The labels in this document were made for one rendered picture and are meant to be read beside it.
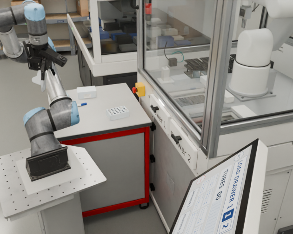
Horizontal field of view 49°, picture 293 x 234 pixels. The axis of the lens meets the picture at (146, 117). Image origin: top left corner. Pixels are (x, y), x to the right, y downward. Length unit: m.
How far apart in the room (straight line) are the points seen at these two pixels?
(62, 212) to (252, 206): 1.10
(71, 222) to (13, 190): 0.38
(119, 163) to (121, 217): 0.48
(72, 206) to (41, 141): 0.38
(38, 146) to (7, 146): 1.79
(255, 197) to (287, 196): 0.99
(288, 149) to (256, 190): 0.73
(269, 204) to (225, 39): 0.96
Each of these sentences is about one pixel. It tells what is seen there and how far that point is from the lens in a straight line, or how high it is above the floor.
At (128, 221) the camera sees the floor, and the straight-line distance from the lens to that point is 2.36.
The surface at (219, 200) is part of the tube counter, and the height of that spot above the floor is 1.12.
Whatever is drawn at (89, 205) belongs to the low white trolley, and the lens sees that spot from 2.24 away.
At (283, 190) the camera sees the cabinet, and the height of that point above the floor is 0.63.
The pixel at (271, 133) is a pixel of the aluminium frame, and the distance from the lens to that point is 1.47.
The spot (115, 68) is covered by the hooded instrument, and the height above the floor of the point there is 0.85.
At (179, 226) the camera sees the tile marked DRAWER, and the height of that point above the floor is 1.00.
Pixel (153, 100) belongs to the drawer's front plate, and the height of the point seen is 0.91.
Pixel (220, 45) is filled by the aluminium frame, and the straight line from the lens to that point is 1.14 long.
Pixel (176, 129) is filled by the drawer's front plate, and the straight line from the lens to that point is 1.57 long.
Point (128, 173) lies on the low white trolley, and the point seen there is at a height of 0.39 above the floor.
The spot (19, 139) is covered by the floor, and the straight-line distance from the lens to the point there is 3.39.
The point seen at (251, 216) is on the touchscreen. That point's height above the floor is 1.19.
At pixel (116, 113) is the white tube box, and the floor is 0.80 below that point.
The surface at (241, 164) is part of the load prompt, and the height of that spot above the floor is 1.16.
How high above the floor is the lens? 1.75
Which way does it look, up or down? 30 degrees down
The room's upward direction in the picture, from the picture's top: straight up
